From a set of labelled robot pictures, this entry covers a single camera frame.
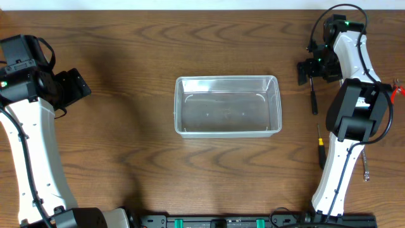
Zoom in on small hammer black handle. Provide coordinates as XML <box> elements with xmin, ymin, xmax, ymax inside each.
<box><xmin>309</xmin><ymin>76</ymin><xmax>318</xmax><ymax>115</ymax></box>

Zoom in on clear plastic container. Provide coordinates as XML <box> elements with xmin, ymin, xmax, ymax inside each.
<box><xmin>173</xmin><ymin>75</ymin><xmax>282</xmax><ymax>139</ymax></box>

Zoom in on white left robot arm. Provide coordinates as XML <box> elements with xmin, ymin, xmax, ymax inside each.
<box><xmin>1</xmin><ymin>35</ymin><xmax>134</xmax><ymax>228</ymax></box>

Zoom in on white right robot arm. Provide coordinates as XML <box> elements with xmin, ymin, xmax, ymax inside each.
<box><xmin>297</xmin><ymin>15</ymin><xmax>393</xmax><ymax>219</ymax></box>

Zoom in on blue white screwdriver box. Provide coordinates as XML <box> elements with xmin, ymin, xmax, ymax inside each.
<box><xmin>356</xmin><ymin>97</ymin><xmax>370</xmax><ymax>110</ymax></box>

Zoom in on black yellow screwdriver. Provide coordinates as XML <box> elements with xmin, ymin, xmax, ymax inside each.
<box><xmin>317</xmin><ymin>124</ymin><xmax>327</xmax><ymax>170</ymax></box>

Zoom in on silver combination wrench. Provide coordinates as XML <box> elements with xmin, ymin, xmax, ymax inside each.
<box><xmin>361</xmin><ymin>149</ymin><xmax>370</xmax><ymax>182</ymax></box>

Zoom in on red handled pliers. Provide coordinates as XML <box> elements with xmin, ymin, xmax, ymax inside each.
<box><xmin>390</xmin><ymin>79</ymin><xmax>405</xmax><ymax>104</ymax></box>

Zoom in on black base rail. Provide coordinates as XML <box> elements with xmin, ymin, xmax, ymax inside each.
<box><xmin>139</xmin><ymin>213</ymin><xmax>378</xmax><ymax>228</ymax></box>

